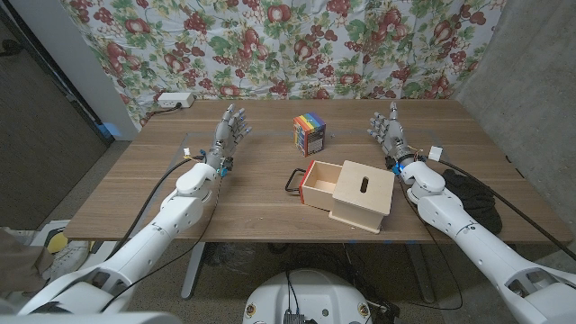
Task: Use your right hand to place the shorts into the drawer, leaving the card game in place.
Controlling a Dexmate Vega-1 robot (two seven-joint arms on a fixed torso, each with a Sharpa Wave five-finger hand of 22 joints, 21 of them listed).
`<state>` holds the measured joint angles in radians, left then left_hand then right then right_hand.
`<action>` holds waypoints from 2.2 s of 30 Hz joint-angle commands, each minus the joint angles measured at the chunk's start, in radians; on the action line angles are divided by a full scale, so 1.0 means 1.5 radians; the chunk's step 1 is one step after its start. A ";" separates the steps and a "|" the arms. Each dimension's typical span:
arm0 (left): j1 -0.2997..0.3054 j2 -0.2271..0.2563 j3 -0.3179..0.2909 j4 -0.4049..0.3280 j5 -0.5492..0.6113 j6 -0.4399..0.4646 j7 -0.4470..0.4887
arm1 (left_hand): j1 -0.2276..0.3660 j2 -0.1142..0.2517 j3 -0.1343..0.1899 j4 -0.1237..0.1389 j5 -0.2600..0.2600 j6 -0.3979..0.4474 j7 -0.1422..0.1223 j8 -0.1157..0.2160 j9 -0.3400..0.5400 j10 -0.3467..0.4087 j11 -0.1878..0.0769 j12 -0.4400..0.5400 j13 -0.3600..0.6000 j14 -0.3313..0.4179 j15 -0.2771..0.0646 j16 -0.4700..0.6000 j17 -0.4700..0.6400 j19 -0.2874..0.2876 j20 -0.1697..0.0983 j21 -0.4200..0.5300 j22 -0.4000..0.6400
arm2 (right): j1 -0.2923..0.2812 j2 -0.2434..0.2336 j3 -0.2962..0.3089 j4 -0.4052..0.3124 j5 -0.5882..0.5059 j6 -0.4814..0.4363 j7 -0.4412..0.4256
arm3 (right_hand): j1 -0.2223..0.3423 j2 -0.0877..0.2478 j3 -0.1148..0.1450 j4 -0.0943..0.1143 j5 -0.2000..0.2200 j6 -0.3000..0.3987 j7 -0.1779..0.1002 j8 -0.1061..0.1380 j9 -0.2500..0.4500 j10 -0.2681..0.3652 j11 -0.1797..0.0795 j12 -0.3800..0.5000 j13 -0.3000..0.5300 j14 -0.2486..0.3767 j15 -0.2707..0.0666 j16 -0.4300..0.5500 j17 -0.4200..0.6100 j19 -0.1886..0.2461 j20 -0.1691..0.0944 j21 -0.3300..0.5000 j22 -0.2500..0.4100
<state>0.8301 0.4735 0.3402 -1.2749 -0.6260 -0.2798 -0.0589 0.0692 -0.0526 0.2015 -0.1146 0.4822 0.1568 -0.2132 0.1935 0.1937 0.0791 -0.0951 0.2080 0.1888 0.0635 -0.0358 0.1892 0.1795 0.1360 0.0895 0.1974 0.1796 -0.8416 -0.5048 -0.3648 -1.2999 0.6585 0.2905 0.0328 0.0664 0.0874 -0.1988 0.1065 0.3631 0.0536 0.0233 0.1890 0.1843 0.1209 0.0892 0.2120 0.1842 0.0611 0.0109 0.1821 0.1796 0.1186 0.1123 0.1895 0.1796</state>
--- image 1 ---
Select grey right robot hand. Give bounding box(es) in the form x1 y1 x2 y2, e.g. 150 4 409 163
366 101 418 170

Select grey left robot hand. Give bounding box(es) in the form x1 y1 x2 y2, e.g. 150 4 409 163
204 103 253 179

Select black shorts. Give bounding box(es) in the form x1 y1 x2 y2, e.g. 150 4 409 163
443 168 503 235

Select rainbow card game box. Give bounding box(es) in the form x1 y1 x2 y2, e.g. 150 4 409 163
292 112 327 158

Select white power strip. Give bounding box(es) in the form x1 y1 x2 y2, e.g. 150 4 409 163
157 92 196 109

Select wooden box with slot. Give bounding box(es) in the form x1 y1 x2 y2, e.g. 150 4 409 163
328 159 396 235

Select floral fruit backdrop cloth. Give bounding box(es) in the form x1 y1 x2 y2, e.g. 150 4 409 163
60 0 508 130

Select blue tape patch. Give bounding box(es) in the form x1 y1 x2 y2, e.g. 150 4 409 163
97 121 122 140

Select grey metal table leg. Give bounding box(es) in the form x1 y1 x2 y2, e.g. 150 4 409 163
180 242 207 301
407 242 437 305

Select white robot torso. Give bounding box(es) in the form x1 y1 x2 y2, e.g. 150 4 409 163
242 268 374 324

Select dark brown door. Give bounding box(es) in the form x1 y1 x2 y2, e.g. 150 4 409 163
0 8 113 230

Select white sneaker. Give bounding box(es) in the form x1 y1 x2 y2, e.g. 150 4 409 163
42 240 91 283

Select yellow and black object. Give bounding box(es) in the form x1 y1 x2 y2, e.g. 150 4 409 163
44 227 69 254

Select person's beige trouser leg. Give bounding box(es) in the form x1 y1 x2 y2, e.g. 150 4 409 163
0 227 54 293

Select black power strip cable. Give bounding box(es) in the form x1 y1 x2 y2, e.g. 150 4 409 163
142 103 184 126

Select wooden drawer with black handle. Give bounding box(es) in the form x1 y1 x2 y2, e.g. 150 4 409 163
284 159 344 212

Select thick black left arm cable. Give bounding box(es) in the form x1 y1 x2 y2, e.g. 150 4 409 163
105 155 207 262

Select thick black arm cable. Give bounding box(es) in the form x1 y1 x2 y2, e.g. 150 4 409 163
105 155 207 262
438 157 576 262

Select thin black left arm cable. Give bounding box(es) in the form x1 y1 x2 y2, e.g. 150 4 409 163
99 173 224 314

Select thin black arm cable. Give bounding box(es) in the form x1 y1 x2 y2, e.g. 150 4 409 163
395 175 464 311
99 173 224 314

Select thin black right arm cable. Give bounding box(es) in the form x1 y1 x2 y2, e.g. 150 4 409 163
395 175 464 311

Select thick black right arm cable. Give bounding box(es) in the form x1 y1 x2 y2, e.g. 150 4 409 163
438 157 576 262

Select black door handle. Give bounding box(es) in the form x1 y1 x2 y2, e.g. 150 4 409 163
0 39 23 58

